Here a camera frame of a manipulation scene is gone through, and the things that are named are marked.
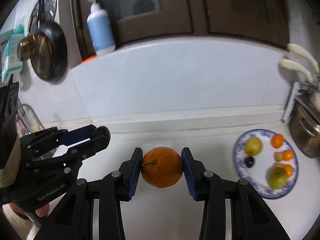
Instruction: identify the corner metal shelf rack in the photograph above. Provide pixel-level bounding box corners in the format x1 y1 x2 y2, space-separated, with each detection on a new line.
282 82 319 124

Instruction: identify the teal paper box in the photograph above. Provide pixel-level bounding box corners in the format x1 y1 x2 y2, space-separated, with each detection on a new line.
1 18 24 84

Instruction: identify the dark plum back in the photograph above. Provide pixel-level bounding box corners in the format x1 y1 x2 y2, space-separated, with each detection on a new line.
91 126 111 142

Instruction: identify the large orange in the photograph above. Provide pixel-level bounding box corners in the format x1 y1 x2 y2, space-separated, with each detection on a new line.
271 134 284 148

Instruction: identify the black frying pan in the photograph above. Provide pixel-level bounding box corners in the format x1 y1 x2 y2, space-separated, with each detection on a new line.
30 21 68 83

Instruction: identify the cream handle saucepan upper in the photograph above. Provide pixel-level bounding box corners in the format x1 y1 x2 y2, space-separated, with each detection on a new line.
287 43 319 74

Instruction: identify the dark wooden window frame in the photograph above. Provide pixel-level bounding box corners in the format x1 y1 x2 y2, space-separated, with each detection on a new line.
71 0 290 60

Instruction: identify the brass strainer ladle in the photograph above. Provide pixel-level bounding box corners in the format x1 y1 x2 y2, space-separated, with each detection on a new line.
17 33 53 75

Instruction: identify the round steel steamer rack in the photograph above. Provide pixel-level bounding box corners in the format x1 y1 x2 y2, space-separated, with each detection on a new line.
27 0 57 35

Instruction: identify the cream handle saucepan lower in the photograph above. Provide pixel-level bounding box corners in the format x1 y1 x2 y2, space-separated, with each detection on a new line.
279 59 319 94

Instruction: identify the small orange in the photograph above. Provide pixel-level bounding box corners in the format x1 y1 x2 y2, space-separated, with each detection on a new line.
282 150 295 161
275 163 294 178

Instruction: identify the green pear back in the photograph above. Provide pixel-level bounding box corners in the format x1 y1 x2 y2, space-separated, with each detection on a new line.
245 137 263 157

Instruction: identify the blue soap pump bottle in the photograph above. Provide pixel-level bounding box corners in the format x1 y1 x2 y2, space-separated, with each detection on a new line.
87 0 116 56

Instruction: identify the cream handle saucepan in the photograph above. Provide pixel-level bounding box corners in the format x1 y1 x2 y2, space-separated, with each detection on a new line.
279 59 319 94
287 43 319 74

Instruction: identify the dark plum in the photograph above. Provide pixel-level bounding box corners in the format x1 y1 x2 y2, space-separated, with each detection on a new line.
244 156 255 168
91 126 111 142

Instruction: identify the brown kiwi back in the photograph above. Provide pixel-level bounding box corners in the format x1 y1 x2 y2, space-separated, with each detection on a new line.
274 152 283 162

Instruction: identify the blue white oval plate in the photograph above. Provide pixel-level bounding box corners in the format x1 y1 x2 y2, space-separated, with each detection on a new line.
233 129 299 199

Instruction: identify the dark plum front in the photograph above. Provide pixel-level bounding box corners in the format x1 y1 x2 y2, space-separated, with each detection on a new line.
244 156 255 168

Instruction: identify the chrome tall faucet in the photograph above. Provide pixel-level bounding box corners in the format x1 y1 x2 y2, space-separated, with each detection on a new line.
17 103 45 134

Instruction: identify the steel stock pot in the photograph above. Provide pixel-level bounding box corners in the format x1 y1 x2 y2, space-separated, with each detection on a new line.
289 95 319 159

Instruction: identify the yellow pear front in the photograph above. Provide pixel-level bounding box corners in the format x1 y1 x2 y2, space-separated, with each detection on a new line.
267 167 287 190

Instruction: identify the person's left hand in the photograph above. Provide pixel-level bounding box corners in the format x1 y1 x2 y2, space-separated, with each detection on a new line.
9 202 50 217

